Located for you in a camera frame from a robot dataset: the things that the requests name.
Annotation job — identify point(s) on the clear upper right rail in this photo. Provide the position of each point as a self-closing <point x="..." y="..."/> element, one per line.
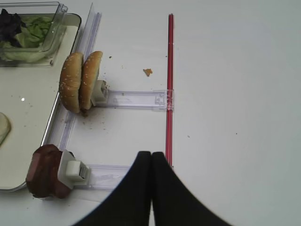
<point x="154" y="100"/>

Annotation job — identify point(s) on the green lettuce leaves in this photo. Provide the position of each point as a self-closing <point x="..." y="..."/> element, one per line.
<point x="35" y="40"/>

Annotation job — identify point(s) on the clear rail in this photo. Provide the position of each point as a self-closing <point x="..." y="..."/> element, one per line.
<point x="103" y="177"/>
<point x="154" y="100"/>

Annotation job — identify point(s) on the bottom bun on tray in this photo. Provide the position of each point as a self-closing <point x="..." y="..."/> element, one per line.
<point x="5" y="127"/>

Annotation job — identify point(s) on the white patty pusher block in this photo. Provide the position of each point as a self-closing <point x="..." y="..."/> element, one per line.
<point x="72" y="172"/>

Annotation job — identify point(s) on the stacked brown meat patties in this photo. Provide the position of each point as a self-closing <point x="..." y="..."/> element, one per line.
<point x="41" y="179"/>

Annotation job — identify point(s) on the rear sesame bun top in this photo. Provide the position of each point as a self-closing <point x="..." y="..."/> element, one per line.
<point x="90" y="71"/>

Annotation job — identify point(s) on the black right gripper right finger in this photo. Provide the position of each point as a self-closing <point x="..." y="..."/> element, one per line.
<point x="173" y="203"/>

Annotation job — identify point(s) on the clear lower right rail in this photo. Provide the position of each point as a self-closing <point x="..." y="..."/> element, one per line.
<point x="103" y="177"/>

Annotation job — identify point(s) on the white bun pusher block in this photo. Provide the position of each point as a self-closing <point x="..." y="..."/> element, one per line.
<point x="100" y="93"/>

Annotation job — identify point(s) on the front sesame bun top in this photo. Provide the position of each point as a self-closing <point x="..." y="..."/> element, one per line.
<point x="70" y="81"/>

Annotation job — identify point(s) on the sesame bun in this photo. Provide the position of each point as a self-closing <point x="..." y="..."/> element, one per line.
<point x="70" y="81"/>
<point x="90" y="71"/>

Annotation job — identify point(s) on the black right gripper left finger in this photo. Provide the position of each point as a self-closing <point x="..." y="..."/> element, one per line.
<point x="130" y="202"/>

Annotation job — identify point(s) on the bread crumb piece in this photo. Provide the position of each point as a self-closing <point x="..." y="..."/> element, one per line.
<point x="148" y="72"/>

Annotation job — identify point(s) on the clear plastic salad container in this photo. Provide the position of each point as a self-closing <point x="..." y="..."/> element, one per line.
<point x="54" y="10"/>

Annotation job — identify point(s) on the red right boundary strip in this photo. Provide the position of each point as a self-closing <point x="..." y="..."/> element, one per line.
<point x="170" y="91"/>

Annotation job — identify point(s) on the silver metal tray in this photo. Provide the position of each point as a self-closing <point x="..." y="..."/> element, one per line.
<point x="28" y="97"/>

